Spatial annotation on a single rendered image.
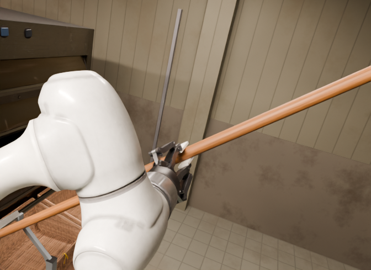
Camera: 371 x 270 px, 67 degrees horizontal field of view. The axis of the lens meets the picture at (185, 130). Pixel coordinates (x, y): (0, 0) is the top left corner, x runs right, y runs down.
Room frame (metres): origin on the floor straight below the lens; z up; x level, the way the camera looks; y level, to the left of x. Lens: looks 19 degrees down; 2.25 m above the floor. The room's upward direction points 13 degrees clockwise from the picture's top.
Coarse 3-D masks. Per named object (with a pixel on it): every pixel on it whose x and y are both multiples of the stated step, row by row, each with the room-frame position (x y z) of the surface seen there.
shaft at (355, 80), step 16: (352, 80) 0.60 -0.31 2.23; (368, 80) 0.59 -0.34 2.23; (304, 96) 0.62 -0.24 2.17; (320, 96) 0.61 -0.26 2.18; (272, 112) 0.62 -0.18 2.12; (288, 112) 0.62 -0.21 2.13; (240, 128) 0.63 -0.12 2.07; (256, 128) 0.63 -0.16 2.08; (208, 144) 0.64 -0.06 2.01; (176, 160) 0.66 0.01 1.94; (48, 208) 0.74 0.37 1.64; (64, 208) 0.71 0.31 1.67; (16, 224) 0.75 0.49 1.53; (32, 224) 0.74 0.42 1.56
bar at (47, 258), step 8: (48, 192) 1.43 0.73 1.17; (40, 200) 1.36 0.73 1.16; (24, 208) 1.25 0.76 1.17; (8, 224) 1.13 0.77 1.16; (32, 232) 1.20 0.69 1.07; (32, 240) 1.18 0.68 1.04; (40, 248) 1.17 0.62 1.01; (48, 256) 1.17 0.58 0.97; (48, 264) 1.15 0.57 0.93; (56, 264) 1.18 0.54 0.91
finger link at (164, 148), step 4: (168, 144) 0.60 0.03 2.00; (172, 144) 0.61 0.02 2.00; (156, 148) 0.54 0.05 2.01; (160, 148) 0.55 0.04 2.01; (164, 148) 0.57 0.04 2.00; (168, 148) 0.58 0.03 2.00; (156, 152) 0.54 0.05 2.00; (160, 152) 0.54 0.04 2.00; (164, 152) 0.55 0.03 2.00; (152, 156) 0.55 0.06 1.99
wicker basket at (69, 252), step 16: (16, 208) 1.61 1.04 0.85; (32, 208) 1.73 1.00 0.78; (48, 224) 1.73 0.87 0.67; (64, 224) 1.71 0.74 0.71; (0, 240) 1.43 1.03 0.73; (16, 240) 1.54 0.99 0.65; (48, 240) 1.66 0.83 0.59; (64, 240) 1.69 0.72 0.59; (0, 256) 1.39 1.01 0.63; (16, 256) 1.46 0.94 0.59; (32, 256) 1.49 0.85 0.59; (64, 256) 1.42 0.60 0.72
